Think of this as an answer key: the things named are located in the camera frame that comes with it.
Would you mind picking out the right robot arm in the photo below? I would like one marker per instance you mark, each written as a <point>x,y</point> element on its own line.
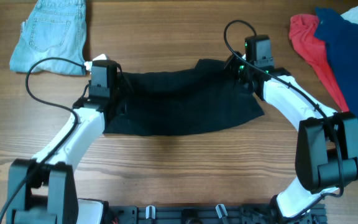
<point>326,158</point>

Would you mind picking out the black t-shirt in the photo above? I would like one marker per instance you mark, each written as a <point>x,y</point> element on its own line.
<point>199,100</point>

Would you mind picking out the red garment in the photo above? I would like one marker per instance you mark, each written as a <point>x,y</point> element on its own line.
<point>313,50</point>

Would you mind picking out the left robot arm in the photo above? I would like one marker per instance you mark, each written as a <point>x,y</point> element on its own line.
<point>42,189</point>

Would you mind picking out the navy blue garment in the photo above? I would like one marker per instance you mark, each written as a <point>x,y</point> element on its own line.
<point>341,39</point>

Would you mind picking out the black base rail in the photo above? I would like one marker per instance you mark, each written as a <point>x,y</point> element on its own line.
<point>245,214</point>

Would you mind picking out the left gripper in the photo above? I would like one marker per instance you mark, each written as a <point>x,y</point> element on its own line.
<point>122,82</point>

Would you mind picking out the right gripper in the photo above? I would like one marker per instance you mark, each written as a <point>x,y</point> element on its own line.
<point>230,63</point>

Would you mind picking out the folded light blue jeans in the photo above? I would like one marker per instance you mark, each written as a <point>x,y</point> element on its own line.
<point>55,29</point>

